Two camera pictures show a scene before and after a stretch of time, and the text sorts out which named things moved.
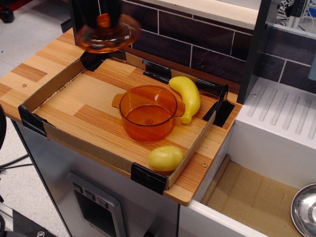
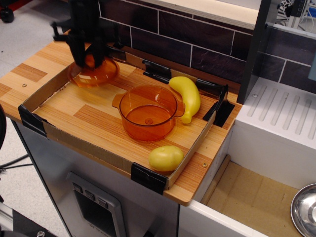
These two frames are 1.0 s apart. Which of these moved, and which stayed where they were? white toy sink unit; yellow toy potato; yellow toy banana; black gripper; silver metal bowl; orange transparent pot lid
Moved: orange transparent pot lid; black gripper
Stayed: yellow toy banana; white toy sink unit; silver metal bowl; yellow toy potato
